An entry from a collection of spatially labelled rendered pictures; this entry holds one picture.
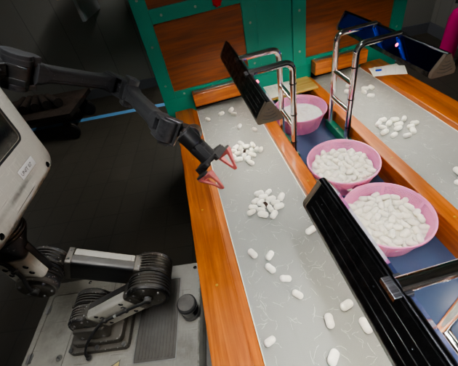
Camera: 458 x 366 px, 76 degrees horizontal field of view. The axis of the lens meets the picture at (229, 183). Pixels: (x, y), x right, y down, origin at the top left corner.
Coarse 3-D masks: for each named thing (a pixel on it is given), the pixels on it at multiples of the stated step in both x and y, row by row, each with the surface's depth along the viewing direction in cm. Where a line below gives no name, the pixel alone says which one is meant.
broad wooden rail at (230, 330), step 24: (192, 120) 154; (192, 168) 124; (192, 192) 113; (216, 192) 113; (192, 216) 104; (216, 216) 102; (216, 240) 94; (216, 264) 88; (216, 288) 82; (240, 288) 83; (216, 312) 77; (240, 312) 76; (216, 336) 73; (240, 336) 72; (216, 360) 69; (240, 360) 68
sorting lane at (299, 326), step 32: (224, 128) 147; (256, 160) 124; (224, 192) 113; (288, 192) 108; (256, 224) 99; (288, 224) 97; (288, 256) 88; (320, 256) 87; (256, 288) 83; (288, 288) 81; (320, 288) 80; (256, 320) 76; (288, 320) 75; (320, 320) 74; (352, 320) 73; (288, 352) 70; (320, 352) 69; (352, 352) 68; (384, 352) 66
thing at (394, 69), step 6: (384, 66) 160; (390, 66) 158; (396, 66) 157; (402, 66) 156; (372, 72) 157; (378, 72) 156; (384, 72) 155; (390, 72) 154; (396, 72) 153; (402, 72) 152
